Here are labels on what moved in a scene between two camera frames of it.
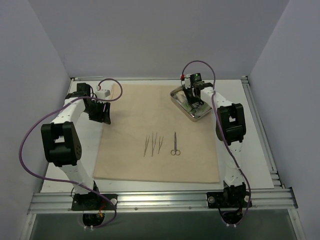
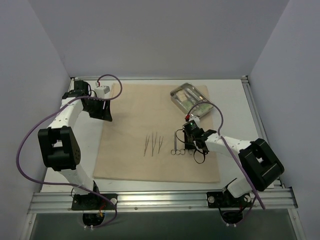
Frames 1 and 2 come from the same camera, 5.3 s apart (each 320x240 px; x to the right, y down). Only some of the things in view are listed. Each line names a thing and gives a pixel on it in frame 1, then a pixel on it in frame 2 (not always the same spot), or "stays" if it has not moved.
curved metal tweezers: x=145 y=147 stays
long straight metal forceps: x=153 y=147 stays
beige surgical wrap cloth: x=148 y=138 stays
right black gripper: x=190 y=92 -> x=189 y=139
